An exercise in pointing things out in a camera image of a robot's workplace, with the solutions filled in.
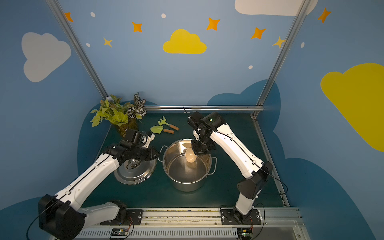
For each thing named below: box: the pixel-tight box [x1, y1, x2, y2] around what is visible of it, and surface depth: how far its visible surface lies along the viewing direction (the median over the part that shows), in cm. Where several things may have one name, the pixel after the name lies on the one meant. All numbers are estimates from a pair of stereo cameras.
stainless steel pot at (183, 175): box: [157, 138, 218, 192], surface depth 86 cm
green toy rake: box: [157, 116, 180, 131], surface depth 117 cm
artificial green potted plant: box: [90, 91, 147, 138], surface depth 95 cm
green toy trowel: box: [150, 125, 175, 134], surface depth 113 cm
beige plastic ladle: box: [185, 147, 198, 163], surface depth 95 cm
